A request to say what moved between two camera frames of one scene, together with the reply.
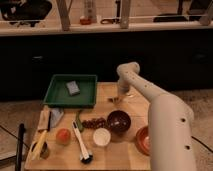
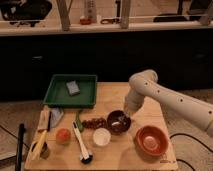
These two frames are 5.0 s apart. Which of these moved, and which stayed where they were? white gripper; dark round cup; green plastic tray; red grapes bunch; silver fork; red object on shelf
Moved: silver fork; white gripper
Stayed: red grapes bunch; green plastic tray; red object on shelf; dark round cup
